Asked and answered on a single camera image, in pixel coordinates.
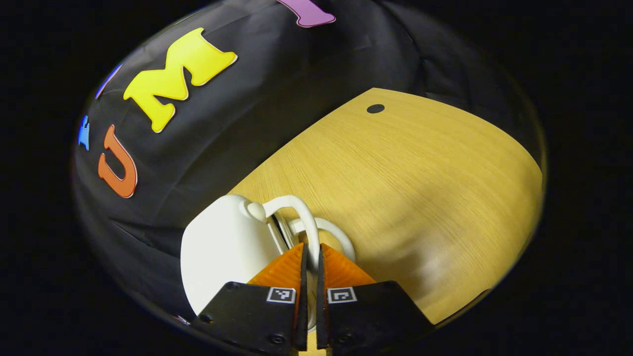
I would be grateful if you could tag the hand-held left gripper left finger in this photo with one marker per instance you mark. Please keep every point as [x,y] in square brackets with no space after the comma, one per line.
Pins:
[302,306]

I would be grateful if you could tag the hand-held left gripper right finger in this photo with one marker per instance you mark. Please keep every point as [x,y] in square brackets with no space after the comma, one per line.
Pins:
[321,306]

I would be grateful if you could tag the white suitcase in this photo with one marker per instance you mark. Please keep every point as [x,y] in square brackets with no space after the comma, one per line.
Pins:
[222,247]

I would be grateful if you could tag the black backdrop cloth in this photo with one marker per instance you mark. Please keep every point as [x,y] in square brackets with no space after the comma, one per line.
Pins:
[222,138]

